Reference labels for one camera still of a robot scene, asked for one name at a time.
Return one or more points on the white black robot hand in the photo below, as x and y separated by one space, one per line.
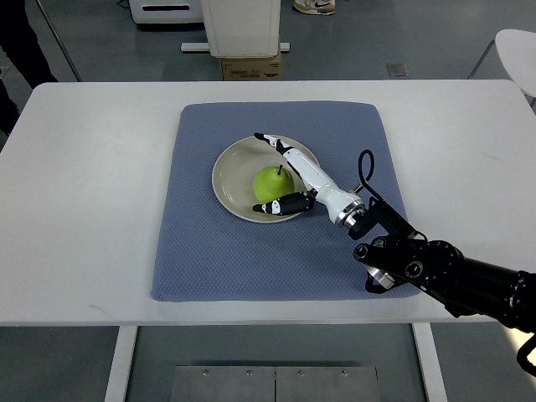
344 209

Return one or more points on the green pear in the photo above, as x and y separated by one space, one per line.
272 183

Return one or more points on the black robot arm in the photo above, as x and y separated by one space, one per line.
395 253

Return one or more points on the beige ceramic plate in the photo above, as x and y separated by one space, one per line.
234 173

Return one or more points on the grey metal floor plate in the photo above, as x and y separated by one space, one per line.
266 383

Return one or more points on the small floor socket cover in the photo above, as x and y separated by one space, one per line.
397 70

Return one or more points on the blue woven placemat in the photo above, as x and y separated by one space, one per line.
205 253

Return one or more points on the right white table leg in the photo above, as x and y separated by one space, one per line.
429 363

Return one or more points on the white table leg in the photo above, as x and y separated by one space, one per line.
429 363
118 380

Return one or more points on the cardboard box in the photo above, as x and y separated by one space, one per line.
252 69

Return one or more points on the white beige sneaker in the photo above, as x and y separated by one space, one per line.
315 7

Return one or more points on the white round side table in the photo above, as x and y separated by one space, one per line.
516 51

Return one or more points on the white appliance with slot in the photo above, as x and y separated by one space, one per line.
164 14

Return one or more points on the left white table leg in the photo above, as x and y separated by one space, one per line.
118 380

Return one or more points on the person in black trousers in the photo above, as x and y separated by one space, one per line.
21 45

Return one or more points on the white pedestal column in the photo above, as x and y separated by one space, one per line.
239 29

